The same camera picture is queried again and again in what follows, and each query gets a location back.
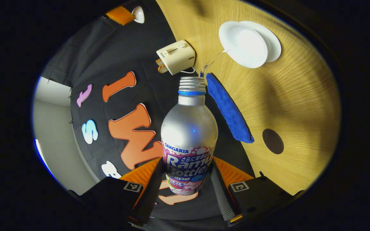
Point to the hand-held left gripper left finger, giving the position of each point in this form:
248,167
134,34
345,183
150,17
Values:
151,192

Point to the silver water bottle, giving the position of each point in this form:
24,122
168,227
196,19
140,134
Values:
188,128

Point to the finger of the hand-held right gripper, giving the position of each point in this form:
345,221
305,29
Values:
120,15

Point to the dark round coaster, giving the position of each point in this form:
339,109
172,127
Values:
273,141

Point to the white teacup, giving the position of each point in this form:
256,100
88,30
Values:
242,45

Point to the white toaster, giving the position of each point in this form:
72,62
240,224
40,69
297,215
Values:
178,56

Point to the blue towel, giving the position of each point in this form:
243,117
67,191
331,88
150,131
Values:
230,109

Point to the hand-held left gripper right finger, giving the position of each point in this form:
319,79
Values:
220,192

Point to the white saucer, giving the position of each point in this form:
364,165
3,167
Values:
273,41

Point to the brown toast slice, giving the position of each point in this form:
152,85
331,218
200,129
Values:
163,69
159,62

